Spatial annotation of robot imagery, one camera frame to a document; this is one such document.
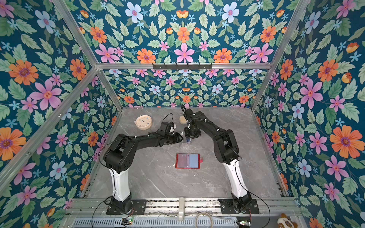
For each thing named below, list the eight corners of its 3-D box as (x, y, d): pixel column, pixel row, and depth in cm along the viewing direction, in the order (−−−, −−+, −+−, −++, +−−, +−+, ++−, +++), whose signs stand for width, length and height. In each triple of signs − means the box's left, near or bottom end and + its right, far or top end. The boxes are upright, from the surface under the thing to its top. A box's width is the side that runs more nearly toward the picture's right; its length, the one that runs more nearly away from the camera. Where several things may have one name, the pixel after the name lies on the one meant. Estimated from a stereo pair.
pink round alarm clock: (134, 129, 108) (132, 127, 106) (138, 117, 116) (136, 114, 114) (150, 129, 108) (149, 127, 106) (153, 117, 116) (152, 114, 114)
